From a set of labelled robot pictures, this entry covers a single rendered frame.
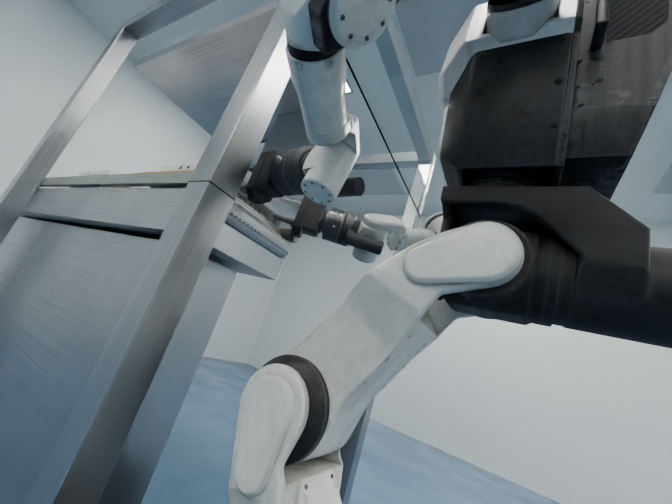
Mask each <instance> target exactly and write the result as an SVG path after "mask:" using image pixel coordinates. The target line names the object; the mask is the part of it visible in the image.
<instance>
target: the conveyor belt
mask: <svg viewBox="0 0 672 504"><path fill-rule="evenodd" d="M224 223H226V224H227V225H229V226H230V227H232V228H234V229H235V230H237V231H238V232H240V233H241V234H243V235H245V236H246V237H248V238H249V239H251V240H252V241H254V242H256V243H257V244H259V245H260V246H262V247H263V248H265V249H266V250H268V251H270V252H271V253H273V254H274V255H276V256H277V257H279V258H284V257H286V256H287V255H288V254H289V252H290V250H291V245H290V243H289V242H288V241H286V240H285V239H284V238H282V237H281V236H280V235H278V234H277V233H276V232H274V231H273V230H272V229H270V228H269V227H267V226H266V225H265V224H263V223H262V222H261V221H259V220H258V219H257V218H255V217H254V216H252V215H251V214H250V213H248V212H247V211H246V210H244V209H243V208H242V207H240V206H239V205H238V204H236V203H235V202H233V205H232V207H231V209H230V211H229V213H228V216H227V218H226V220H225V222H224Z"/></svg>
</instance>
